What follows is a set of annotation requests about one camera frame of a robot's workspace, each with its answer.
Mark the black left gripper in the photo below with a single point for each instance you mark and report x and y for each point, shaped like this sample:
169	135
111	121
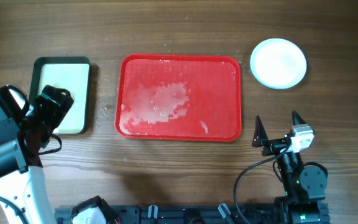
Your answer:
56	112

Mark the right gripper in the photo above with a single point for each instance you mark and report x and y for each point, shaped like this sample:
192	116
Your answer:
260	136

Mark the white plate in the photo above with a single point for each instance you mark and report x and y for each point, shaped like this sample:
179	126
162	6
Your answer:
278	63

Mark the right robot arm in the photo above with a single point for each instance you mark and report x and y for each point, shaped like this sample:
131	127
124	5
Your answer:
304	182

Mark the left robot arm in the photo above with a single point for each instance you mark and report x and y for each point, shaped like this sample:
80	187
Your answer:
23	195

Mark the black water basin tray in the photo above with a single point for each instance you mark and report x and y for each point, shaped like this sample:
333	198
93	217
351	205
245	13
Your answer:
70	73

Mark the red plastic tray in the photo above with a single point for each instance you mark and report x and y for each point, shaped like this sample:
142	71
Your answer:
179	97

